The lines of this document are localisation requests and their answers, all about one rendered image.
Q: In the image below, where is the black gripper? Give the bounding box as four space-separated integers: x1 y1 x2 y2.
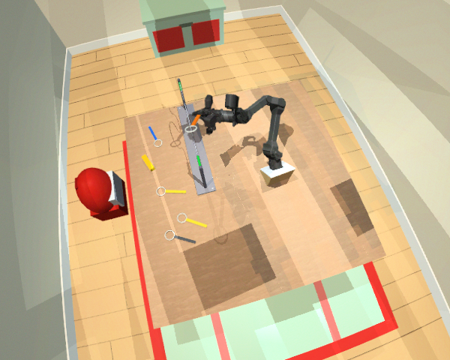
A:
192 94 224 134

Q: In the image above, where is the yellow rectangular bar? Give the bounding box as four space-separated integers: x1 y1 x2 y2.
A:
141 155 155 171

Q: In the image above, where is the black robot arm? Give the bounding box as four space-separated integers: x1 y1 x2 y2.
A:
204 94 286 170

